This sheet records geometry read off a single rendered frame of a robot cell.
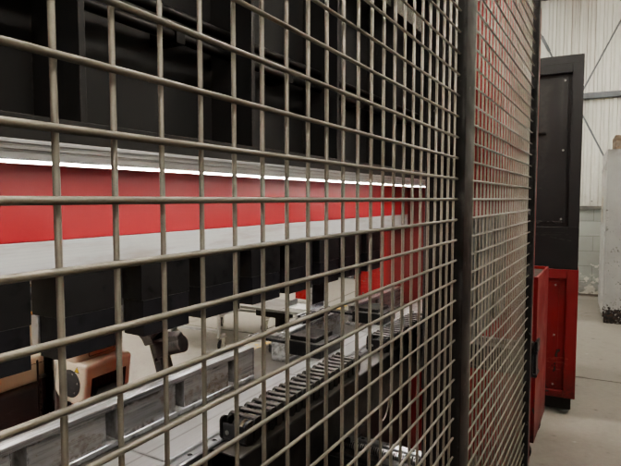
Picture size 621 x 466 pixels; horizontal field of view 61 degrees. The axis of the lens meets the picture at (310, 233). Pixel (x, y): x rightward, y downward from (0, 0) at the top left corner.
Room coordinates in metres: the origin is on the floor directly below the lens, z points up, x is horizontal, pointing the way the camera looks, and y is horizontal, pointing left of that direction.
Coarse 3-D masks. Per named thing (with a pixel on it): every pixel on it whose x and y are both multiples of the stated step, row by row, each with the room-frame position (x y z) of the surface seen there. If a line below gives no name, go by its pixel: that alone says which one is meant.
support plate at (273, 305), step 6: (270, 300) 2.04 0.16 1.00; (276, 300) 2.04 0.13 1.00; (282, 300) 2.04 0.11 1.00; (240, 306) 1.95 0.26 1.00; (246, 306) 1.94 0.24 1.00; (252, 306) 1.93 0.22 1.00; (258, 306) 1.93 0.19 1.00; (270, 306) 1.93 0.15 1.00; (276, 306) 1.93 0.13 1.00; (282, 306) 1.93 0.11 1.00; (276, 312) 1.87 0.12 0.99; (282, 312) 1.86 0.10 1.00; (294, 312) 1.84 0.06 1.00; (300, 312) 1.84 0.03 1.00
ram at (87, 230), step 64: (0, 192) 0.88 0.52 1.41; (64, 192) 0.98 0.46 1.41; (128, 192) 1.11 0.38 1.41; (192, 192) 1.28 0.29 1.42; (256, 192) 1.50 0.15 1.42; (320, 192) 1.83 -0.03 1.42; (384, 192) 2.34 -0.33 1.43; (0, 256) 0.87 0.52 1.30; (64, 256) 0.98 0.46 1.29; (128, 256) 1.11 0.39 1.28
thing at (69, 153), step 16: (0, 144) 0.68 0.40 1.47; (16, 144) 0.70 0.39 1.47; (32, 144) 0.72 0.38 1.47; (48, 144) 0.73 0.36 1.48; (64, 144) 0.76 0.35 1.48; (32, 160) 0.72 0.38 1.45; (48, 160) 0.74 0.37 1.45; (64, 160) 0.76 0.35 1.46; (80, 160) 0.78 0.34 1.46; (96, 160) 0.80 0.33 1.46; (128, 160) 0.86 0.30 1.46; (144, 160) 0.89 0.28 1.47; (176, 160) 0.95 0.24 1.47; (192, 160) 0.99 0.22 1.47; (208, 160) 1.02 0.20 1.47; (224, 160) 1.06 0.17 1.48; (272, 176) 1.21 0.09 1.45; (304, 176) 1.34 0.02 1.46; (320, 176) 1.41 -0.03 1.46; (336, 176) 1.50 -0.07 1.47; (352, 176) 1.58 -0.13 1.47; (368, 176) 1.69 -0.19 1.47; (384, 176) 1.80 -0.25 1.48
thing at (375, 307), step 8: (376, 304) 1.80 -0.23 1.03; (384, 304) 1.80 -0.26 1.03; (328, 312) 1.84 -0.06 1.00; (336, 312) 1.83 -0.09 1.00; (352, 312) 1.75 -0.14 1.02; (360, 312) 1.73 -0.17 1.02; (376, 312) 1.72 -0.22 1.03; (384, 312) 1.73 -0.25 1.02; (352, 320) 1.75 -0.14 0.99; (360, 320) 1.73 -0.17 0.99; (384, 320) 1.71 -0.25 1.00
